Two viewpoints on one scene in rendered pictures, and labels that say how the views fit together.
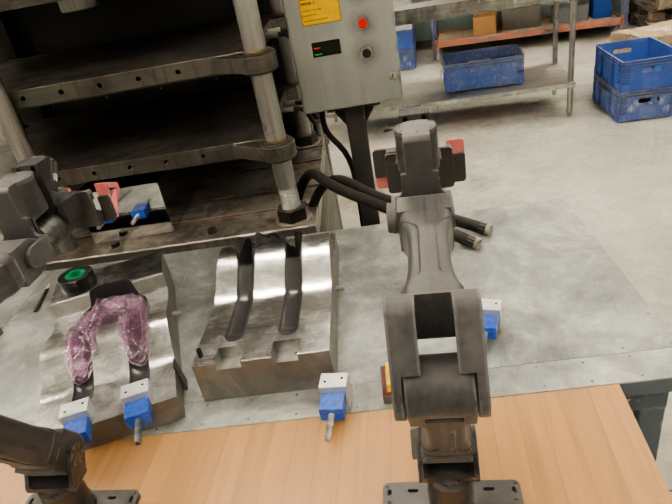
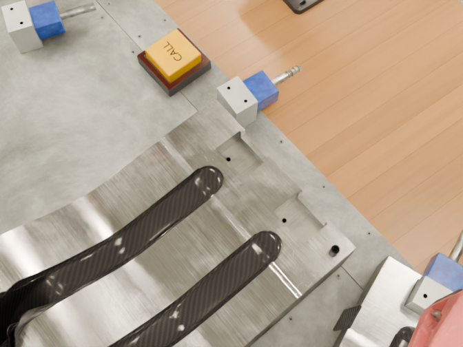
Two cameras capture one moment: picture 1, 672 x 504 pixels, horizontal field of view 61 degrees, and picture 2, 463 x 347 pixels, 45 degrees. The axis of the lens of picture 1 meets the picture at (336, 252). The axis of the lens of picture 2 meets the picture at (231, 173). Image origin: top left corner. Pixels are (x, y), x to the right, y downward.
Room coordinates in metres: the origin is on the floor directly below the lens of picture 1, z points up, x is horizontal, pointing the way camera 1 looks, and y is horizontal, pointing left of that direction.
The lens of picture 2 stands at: (1.05, 0.31, 1.52)
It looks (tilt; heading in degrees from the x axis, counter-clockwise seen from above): 68 degrees down; 223
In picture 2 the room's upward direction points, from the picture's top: 1 degrees clockwise
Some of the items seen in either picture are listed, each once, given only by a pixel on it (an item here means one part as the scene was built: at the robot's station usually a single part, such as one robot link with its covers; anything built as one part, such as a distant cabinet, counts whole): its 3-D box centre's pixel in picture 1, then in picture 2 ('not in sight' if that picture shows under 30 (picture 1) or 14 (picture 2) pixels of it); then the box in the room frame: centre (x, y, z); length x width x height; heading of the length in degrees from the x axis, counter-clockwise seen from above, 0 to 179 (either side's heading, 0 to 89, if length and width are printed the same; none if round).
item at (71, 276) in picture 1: (77, 280); not in sight; (1.18, 0.61, 0.93); 0.08 x 0.08 x 0.04
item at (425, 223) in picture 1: (430, 290); not in sight; (0.53, -0.10, 1.17); 0.30 x 0.09 x 0.12; 169
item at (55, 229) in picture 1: (40, 230); not in sight; (0.84, 0.45, 1.21); 0.07 x 0.06 x 0.07; 169
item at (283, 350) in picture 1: (287, 354); (242, 158); (0.83, 0.13, 0.87); 0.05 x 0.05 x 0.04; 84
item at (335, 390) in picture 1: (332, 410); (264, 88); (0.72, 0.06, 0.83); 0.13 x 0.05 x 0.05; 167
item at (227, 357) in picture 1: (231, 361); (300, 220); (0.85, 0.23, 0.87); 0.05 x 0.05 x 0.04; 84
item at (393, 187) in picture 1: (420, 175); not in sight; (0.78, -0.15, 1.20); 0.10 x 0.07 x 0.07; 79
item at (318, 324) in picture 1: (276, 291); (120, 303); (1.07, 0.15, 0.87); 0.50 x 0.26 x 0.14; 174
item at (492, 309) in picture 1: (485, 329); (53, 18); (0.85, -0.26, 0.83); 0.13 x 0.05 x 0.05; 155
